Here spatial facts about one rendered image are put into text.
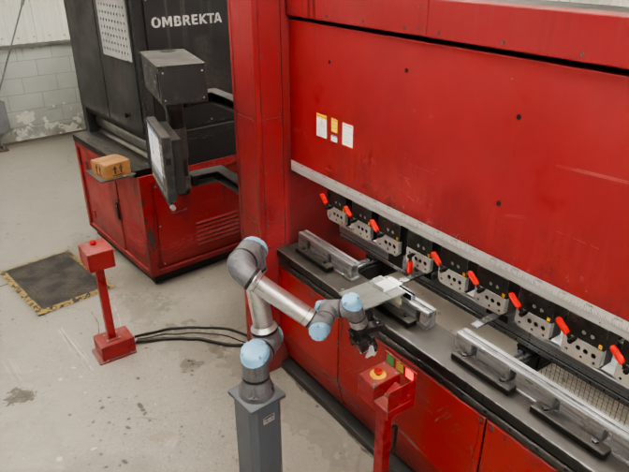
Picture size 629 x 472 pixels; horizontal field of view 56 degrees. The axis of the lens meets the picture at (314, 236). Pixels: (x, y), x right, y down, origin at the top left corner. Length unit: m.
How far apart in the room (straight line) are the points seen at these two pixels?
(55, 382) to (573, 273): 3.15
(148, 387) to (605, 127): 2.99
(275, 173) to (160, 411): 1.56
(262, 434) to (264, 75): 1.73
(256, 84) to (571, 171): 1.67
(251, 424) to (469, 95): 1.57
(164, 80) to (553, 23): 1.84
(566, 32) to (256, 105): 1.65
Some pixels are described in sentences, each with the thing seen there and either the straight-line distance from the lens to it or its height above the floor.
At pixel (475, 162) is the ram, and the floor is 1.74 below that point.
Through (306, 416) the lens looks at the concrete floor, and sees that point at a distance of 3.64.
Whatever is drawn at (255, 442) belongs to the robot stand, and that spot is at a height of 0.58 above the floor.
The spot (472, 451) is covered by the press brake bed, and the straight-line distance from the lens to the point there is 2.75.
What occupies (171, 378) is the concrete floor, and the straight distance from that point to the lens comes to 3.99.
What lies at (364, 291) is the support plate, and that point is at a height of 1.00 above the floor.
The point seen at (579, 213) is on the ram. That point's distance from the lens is 2.12.
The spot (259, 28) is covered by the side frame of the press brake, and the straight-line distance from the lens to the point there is 3.10.
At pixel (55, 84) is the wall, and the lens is 9.29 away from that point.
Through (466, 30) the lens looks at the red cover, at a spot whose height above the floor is 2.21.
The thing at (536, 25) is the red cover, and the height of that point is 2.25.
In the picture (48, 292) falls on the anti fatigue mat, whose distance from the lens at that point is 5.15.
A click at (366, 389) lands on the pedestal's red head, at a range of 2.69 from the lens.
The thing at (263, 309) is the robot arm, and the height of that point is 1.12.
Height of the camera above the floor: 2.48
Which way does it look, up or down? 26 degrees down
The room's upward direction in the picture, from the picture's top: straight up
